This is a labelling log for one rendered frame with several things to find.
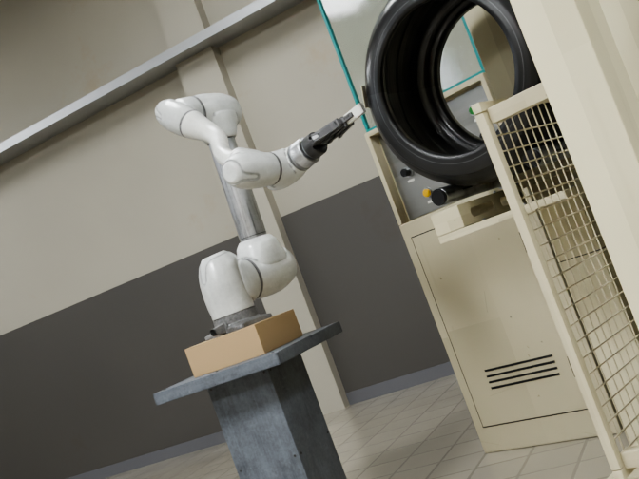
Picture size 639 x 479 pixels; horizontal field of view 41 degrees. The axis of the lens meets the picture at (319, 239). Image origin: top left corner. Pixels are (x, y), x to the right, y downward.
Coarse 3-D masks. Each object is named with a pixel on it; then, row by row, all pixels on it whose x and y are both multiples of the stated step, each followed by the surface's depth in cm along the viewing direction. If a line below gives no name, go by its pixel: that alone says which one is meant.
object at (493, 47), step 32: (480, 32) 241; (512, 64) 236; (512, 96) 238; (544, 192) 238; (576, 256) 235; (608, 256) 233; (576, 288) 237; (608, 288) 232; (608, 352) 235; (608, 384) 237
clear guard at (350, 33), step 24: (336, 0) 318; (360, 0) 311; (384, 0) 305; (336, 24) 320; (360, 24) 313; (456, 24) 288; (336, 48) 322; (360, 48) 315; (456, 48) 290; (360, 72) 318; (456, 72) 292; (480, 72) 285; (360, 96) 320
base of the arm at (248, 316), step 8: (240, 312) 287; (248, 312) 288; (256, 312) 292; (216, 320) 289; (224, 320) 286; (232, 320) 286; (240, 320) 286; (248, 320) 286; (256, 320) 289; (216, 328) 283; (224, 328) 285; (232, 328) 284; (240, 328) 281; (208, 336) 290; (216, 336) 288
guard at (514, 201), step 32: (480, 128) 149; (512, 160) 152; (544, 160) 161; (512, 192) 148; (544, 224) 154; (576, 224) 163; (544, 288) 147; (608, 320) 159; (576, 352) 146; (608, 448) 146
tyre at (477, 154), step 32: (416, 0) 209; (448, 0) 233; (480, 0) 199; (384, 32) 218; (416, 32) 238; (448, 32) 238; (512, 32) 195; (384, 64) 222; (416, 64) 243; (384, 96) 223; (416, 96) 244; (384, 128) 224; (416, 128) 241; (448, 128) 242; (512, 128) 200; (544, 128) 200; (416, 160) 219; (448, 160) 213; (480, 160) 207
